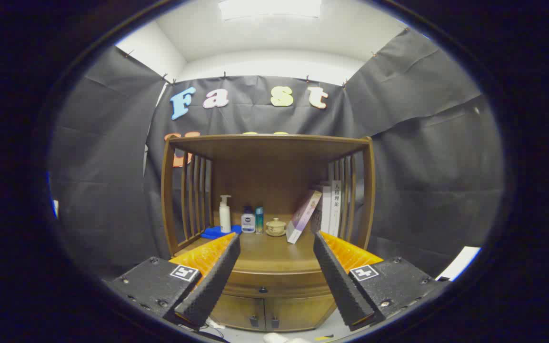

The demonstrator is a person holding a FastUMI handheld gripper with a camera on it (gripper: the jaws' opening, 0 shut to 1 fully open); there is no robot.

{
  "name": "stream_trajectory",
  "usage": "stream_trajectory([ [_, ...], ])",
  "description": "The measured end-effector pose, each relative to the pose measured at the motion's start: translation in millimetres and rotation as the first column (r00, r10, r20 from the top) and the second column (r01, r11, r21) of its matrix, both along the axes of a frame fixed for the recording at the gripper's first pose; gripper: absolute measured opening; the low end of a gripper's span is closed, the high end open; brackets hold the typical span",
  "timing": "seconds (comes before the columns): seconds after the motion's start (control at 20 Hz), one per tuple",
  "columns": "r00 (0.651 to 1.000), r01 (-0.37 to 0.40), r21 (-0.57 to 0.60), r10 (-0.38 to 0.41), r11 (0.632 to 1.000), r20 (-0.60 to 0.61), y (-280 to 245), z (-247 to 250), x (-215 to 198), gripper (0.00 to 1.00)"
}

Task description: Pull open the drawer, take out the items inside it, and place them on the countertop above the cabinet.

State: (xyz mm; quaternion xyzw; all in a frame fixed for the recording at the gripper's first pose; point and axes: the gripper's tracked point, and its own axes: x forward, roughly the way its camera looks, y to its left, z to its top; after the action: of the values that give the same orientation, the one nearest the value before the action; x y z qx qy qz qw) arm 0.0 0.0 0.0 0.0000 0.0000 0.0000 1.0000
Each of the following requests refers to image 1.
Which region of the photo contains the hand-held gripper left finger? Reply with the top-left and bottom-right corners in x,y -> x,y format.
108,232 -> 241,330

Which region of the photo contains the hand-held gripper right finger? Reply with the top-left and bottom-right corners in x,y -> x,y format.
313,231 -> 449,332

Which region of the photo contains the wooden cabinet door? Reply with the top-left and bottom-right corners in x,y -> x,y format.
210,294 -> 266,332
265,295 -> 337,332

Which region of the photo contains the wooden countertop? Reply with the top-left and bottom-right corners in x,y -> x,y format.
175,213 -> 352,276

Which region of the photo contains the wooden cabinet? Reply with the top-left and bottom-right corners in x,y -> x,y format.
161,134 -> 376,333

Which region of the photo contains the blue folded cloth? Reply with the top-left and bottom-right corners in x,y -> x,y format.
201,225 -> 242,240

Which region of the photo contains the white pump bottle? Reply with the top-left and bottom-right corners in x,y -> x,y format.
220,195 -> 232,234

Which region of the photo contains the white bottle blue cap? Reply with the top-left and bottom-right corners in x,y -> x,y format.
241,206 -> 256,234

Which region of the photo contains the white book black lettering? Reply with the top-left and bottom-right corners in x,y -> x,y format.
330,180 -> 342,237

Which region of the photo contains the patterned cover book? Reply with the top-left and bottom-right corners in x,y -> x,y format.
310,186 -> 333,235

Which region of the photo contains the purple white book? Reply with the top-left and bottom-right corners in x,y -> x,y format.
286,190 -> 323,244

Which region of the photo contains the cream lidded tea cup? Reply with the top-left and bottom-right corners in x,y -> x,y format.
266,218 -> 287,237

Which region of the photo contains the white box device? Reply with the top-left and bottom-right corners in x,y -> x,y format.
436,246 -> 481,282

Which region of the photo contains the ceiling light panel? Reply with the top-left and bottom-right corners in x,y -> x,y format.
218,0 -> 322,20

